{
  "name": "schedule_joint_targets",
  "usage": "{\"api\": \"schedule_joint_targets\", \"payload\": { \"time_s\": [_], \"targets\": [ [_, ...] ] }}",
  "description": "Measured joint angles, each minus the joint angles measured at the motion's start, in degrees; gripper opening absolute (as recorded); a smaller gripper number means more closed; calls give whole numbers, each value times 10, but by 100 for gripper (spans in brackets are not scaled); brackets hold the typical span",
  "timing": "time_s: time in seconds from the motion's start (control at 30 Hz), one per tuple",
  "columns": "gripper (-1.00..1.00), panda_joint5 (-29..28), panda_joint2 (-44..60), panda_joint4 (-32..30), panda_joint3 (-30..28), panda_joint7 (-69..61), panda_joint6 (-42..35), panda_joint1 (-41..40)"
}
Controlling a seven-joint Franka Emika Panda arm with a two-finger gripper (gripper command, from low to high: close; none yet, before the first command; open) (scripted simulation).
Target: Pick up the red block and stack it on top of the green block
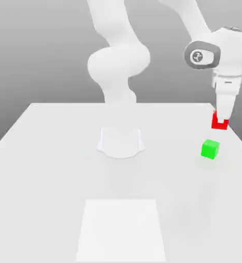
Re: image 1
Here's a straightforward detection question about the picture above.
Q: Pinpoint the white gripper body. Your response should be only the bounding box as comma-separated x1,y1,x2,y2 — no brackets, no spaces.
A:
212,75,242,96

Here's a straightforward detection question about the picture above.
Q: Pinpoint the small green cube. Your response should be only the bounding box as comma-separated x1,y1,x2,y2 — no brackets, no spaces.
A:
200,139,220,160

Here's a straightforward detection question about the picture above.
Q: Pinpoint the small red cube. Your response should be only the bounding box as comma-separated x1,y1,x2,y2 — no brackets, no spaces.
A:
211,109,230,130

